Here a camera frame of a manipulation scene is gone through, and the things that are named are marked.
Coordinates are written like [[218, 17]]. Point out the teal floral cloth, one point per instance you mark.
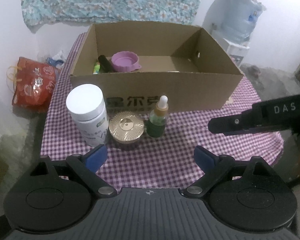
[[115, 0]]

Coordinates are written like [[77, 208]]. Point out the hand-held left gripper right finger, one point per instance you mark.
[[203, 158]]

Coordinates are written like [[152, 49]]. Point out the blue and white plastic bag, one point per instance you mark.
[[55, 61]]

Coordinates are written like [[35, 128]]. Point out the green glass dropper bottle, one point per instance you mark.
[[156, 127]]

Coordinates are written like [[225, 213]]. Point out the purple checked tablecloth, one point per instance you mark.
[[170, 150]]

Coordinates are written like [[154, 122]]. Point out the gold lidded jar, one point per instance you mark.
[[126, 125]]

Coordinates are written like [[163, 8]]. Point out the cream plush toy red spots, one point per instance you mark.
[[229, 100]]

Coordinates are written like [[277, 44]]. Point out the white water dispenser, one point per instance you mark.
[[233, 52]]

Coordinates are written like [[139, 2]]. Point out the purple scalloped plastic bowl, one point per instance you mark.
[[126, 61]]

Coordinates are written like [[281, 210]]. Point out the black small bottle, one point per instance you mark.
[[105, 65]]

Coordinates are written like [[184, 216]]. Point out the green small tube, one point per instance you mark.
[[96, 68]]

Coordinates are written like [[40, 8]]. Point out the brown cardboard box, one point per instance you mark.
[[190, 92]]

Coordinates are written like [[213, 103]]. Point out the blue water jug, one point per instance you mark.
[[237, 17]]

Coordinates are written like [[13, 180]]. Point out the red printed bag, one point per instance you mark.
[[32, 85]]

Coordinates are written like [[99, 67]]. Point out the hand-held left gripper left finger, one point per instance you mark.
[[96, 156]]

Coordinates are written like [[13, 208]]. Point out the white lidded plastic bottle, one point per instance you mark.
[[86, 100]]

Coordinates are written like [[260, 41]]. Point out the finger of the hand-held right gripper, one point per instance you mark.
[[230, 125]]

